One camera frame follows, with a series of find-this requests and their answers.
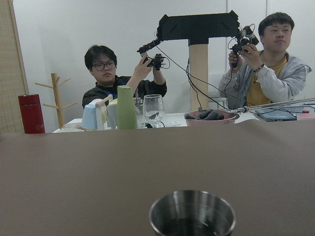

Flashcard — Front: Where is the black teleoperation rig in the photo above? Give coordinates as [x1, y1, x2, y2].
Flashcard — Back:
[136, 9, 260, 113]

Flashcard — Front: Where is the pink bowl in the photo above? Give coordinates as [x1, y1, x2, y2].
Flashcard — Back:
[184, 109, 239, 126]

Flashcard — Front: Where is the steel rod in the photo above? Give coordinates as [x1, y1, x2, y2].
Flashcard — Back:
[224, 98, 315, 113]

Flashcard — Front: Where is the steel double jigger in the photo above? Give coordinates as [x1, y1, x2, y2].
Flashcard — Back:
[149, 190, 236, 236]

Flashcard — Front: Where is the red thermos bottle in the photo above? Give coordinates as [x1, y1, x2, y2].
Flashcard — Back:
[18, 94, 45, 134]

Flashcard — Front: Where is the green cup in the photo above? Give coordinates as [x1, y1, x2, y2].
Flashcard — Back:
[117, 85, 137, 129]

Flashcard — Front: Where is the wine glass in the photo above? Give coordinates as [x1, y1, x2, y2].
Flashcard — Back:
[143, 94, 164, 128]

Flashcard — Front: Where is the light blue cup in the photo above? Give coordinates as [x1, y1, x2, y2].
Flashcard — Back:
[81, 104, 97, 130]

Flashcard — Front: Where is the wooden mug tree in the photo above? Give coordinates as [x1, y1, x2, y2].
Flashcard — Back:
[34, 73, 77, 129]

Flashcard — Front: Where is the person in grey hoodie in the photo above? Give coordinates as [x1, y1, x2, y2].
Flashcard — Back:
[219, 12, 311, 109]

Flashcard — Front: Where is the seated person in black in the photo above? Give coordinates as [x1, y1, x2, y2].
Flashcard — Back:
[82, 45, 167, 107]

